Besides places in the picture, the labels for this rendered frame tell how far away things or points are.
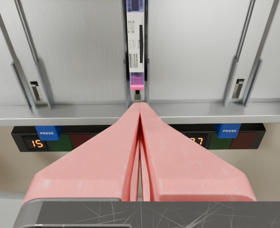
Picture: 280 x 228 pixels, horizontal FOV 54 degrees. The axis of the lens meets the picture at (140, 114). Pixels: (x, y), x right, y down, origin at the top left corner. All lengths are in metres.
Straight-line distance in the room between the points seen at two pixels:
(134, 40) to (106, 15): 0.03
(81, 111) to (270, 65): 0.20
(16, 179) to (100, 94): 0.89
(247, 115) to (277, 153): 0.85
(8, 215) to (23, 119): 0.22
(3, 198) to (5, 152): 0.67
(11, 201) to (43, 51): 0.29
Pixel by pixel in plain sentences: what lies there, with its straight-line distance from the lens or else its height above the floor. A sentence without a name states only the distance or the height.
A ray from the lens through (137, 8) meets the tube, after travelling 0.24.
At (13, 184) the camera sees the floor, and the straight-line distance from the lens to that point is 1.18.
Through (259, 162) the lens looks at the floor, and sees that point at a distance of 1.14.
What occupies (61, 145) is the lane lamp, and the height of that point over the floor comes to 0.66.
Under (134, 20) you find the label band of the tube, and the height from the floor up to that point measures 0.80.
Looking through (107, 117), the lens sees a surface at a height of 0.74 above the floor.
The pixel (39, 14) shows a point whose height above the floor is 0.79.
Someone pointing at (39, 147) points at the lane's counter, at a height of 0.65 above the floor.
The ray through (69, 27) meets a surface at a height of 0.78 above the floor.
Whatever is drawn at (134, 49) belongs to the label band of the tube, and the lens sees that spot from 0.26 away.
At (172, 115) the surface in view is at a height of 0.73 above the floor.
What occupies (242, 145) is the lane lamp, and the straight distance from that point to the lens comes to 0.41.
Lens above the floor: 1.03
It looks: 89 degrees down
